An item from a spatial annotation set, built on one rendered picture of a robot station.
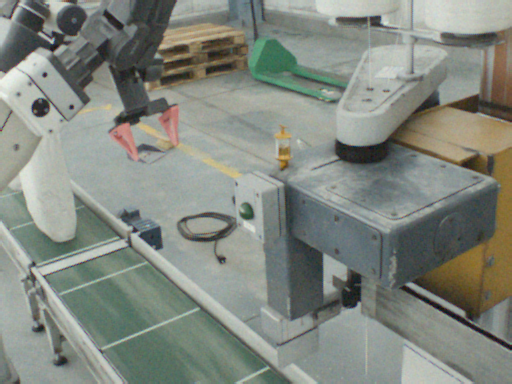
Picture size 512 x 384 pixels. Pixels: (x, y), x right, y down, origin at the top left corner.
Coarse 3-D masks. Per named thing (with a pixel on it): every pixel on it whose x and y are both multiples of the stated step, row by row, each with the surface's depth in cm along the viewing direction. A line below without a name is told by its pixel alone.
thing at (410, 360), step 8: (408, 344) 110; (408, 352) 111; (424, 352) 107; (408, 360) 111; (416, 360) 109; (424, 360) 108; (432, 360) 106; (408, 368) 112; (416, 368) 110; (424, 368) 108; (432, 368) 106; (448, 368) 103; (408, 376) 112; (416, 376) 110; (424, 376) 109; (432, 376) 107; (440, 376) 105; (448, 376) 104; (456, 376) 102
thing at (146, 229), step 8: (128, 208) 307; (136, 208) 306; (120, 216) 311; (128, 216) 305; (136, 216) 305; (128, 224) 304; (136, 224) 297; (144, 224) 296; (152, 224) 296; (136, 232) 294; (144, 232) 291; (152, 232) 293; (160, 232) 296; (144, 240) 292; (152, 240) 294; (160, 240) 297; (152, 248) 295; (160, 248) 298
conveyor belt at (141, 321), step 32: (128, 256) 273; (64, 288) 252; (96, 288) 251; (128, 288) 249; (160, 288) 248; (96, 320) 230; (128, 320) 229; (160, 320) 228; (192, 320) 227; (128, 352) 212; (160, 352) 211; (192, 352) 210; (224, 352) 208
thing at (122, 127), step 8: (120, 120) 132; (128, 120) 133; (136, 120) 134; (112, 128) 130; (120, 128) 127; (128, 128) 128; (112, 136) 131; (120, 136) 131; (128, 136) 128; (120, 144) 131; (128, 144) 129; (128, 152) 131; (136, 152) 129; (136, 160) 130
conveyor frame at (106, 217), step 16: (80, 192) 332; (96, 208) 316; (0, 224) 302; (112, 224) 301; (0, 240) 315; (16, 240) 295; (128, 240) 288; (16, 256) 293; (80, 256) 277; (96, 256) 276; (48, 272) 266; (32, 288) 271
